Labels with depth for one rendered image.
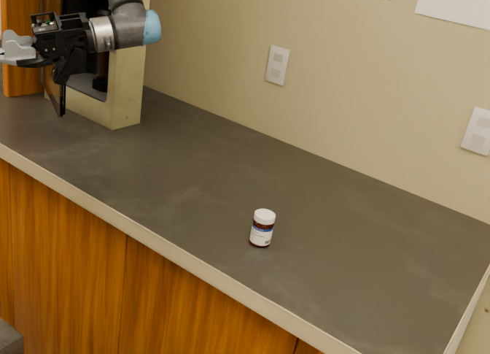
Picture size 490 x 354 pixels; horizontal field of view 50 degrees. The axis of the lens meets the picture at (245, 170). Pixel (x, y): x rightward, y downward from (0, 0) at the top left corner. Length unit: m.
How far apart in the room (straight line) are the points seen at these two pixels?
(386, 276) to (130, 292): 0.58
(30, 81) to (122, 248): 0.78
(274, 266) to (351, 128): 0.66
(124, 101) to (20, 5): 0.43
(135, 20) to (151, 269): 0.55
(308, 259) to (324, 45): 0.72
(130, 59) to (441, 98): 0.86
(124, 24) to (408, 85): 0.77
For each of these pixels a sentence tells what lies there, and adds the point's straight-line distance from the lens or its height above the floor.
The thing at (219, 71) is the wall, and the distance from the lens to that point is 1.81.
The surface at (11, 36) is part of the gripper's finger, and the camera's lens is 1.24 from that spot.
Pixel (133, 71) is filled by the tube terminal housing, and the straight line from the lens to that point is 1.56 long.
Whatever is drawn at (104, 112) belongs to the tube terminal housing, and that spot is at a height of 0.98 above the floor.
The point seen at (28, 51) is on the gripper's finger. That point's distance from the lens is 1.21.
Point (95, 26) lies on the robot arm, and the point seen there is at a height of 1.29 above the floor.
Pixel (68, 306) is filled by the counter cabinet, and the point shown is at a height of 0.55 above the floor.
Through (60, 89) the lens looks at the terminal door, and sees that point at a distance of 1.47.
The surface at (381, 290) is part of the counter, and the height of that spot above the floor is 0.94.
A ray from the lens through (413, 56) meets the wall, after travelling 1.50.
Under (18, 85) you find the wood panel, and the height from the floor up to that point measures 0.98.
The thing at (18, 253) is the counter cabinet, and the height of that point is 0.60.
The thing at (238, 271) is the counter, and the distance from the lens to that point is 1.02.
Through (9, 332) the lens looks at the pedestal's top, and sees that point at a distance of 0.88.
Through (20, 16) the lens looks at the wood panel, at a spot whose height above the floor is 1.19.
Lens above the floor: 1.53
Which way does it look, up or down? 25 degrees down
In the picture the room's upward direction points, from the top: 10 degrees clockwise
